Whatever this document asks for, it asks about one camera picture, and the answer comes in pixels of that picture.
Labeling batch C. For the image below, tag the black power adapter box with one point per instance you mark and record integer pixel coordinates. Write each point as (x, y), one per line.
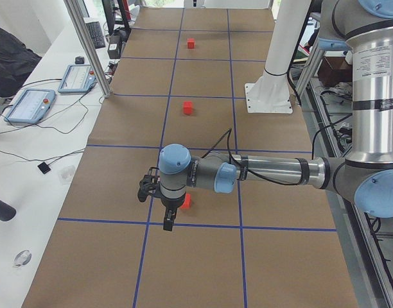
(114, 47)

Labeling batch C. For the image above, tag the black monitor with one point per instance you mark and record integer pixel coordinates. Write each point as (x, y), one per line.
(109, 11)

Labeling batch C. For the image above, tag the aluminium side frame rail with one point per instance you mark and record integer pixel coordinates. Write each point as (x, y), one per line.
(367, 242)

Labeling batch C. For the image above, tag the near blue teach pendant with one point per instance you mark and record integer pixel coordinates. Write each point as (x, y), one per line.
(31, 107)

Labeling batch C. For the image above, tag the blue teach pendant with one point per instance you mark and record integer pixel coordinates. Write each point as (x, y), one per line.
(31, 107)
(77, 79)

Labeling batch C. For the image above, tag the red block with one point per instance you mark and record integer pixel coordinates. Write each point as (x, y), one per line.
(187, 202)
(191, 43)
(187, 107)

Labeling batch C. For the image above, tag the aluminium frame post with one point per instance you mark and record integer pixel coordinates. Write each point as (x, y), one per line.
(82, 32)

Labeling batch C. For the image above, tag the clear plastic lid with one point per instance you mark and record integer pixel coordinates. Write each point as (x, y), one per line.
(66, 174)

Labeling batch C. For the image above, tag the brown cardboard box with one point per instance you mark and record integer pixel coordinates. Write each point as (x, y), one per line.
(333, 70)

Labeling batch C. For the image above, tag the black keyboard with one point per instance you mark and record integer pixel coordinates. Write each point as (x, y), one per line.
(95, 31)

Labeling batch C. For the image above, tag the person in black clothing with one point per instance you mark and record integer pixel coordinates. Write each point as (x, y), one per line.
(17, 62)

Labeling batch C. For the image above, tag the clear round plastic cap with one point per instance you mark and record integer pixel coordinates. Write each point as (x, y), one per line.
(22, 258)

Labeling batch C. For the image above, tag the far blue teach pendant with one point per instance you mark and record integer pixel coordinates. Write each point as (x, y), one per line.
(77, 79)

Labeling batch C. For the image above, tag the black computer mouse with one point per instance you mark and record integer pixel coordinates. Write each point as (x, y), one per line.
(79, 60)

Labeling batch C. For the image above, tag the black cylindrical handle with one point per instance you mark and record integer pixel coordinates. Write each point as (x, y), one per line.
(6, 212)

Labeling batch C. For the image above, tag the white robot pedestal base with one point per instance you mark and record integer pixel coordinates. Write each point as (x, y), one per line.
(270, 94)

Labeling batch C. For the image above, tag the small black square sensor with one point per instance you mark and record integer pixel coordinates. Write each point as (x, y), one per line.
(44, 167)

